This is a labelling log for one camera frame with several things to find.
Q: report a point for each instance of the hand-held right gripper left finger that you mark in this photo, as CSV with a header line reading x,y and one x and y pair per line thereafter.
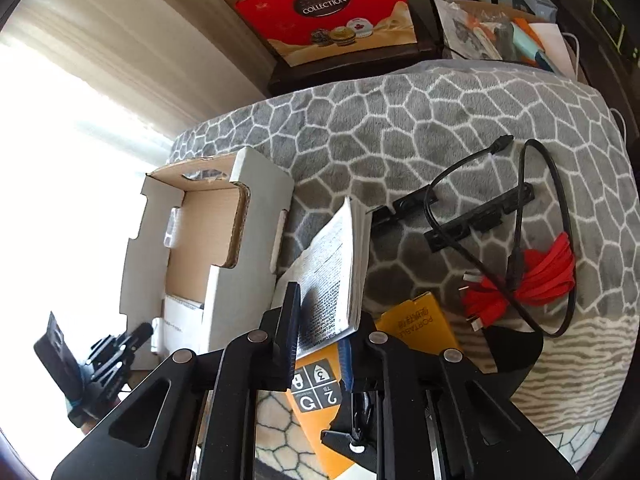
x,y
285,330

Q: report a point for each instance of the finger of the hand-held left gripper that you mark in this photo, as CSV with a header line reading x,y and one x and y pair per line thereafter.
x,y
137,335

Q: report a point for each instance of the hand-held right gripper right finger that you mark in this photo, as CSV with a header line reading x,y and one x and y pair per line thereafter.
x,y
345,360

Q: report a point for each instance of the yellow product box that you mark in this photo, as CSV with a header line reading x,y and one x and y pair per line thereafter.
x,y
415,320

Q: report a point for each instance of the printed paper booklet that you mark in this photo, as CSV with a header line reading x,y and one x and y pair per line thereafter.
x,y
330,260

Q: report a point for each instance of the white cardboard box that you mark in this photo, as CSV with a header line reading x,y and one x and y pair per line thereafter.
x,y
260,200

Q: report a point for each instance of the black cloth pouch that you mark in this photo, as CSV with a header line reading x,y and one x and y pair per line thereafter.
x,y
510,350

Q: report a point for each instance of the black plastic bracket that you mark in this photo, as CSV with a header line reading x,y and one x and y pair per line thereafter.
x,y
487,221
405,205

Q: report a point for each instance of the white paper sheet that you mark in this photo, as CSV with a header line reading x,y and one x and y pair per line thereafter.
x,y
182,320

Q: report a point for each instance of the grey patterned blanket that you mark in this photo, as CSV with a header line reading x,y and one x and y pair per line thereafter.
x,y
400,125

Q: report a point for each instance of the white curtain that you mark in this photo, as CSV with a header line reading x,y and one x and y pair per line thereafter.
x,y
125,35

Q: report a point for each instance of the red gift box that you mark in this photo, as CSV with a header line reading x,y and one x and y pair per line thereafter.
x,y
275,10

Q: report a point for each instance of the clear plastic bag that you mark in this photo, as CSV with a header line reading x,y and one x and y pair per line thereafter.
x,y
465,35

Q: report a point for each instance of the teal case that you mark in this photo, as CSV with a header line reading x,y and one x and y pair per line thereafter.
x,y
527,42

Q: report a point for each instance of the white envelope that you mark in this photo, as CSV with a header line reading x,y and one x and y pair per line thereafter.
x,y
555,45

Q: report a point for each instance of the green device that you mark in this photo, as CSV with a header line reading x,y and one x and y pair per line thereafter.
x,y
605,10

